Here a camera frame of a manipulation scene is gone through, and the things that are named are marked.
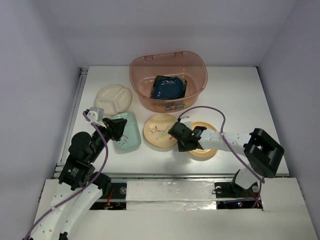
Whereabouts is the pink translucent plastic bin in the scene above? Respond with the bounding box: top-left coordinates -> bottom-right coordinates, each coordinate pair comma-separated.
129,51 -> 208,113

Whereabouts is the orange round bear plate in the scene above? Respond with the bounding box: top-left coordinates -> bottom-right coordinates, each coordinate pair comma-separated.
189,121 -> 217,158

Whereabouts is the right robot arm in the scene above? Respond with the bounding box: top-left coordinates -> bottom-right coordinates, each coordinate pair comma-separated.
168,121 -> 285,198

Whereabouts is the beige bird-painted plate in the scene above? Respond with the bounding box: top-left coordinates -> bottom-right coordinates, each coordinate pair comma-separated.
143,113 -> 177,149

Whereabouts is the dark blue leaf-shaped dish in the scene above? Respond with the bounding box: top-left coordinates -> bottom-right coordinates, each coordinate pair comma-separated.
152,75 -> 185,100

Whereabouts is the light teal divided tray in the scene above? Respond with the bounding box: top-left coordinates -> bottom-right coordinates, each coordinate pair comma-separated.
111,112 -> 142,151

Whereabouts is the aluminium frame rail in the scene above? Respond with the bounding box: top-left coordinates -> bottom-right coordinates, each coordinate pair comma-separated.
52,67 -> 89,179

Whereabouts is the cream three-section plate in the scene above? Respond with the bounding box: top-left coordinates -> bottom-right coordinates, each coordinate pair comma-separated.
94,84 -> 132,116

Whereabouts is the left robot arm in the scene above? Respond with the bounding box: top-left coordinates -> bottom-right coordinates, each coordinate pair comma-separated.
25,118 -> 127,240

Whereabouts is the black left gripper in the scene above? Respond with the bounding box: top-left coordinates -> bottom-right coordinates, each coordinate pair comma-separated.
88,116 -> 128,162

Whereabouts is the blue yellow bin label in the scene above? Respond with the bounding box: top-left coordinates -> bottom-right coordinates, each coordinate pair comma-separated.
165,101 -> 192,111

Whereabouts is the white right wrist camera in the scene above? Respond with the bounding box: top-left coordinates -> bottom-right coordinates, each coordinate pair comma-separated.
179,116 -> 192,129

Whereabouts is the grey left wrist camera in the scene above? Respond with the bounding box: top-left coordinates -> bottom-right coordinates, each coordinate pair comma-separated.
86,107 -> 104,123

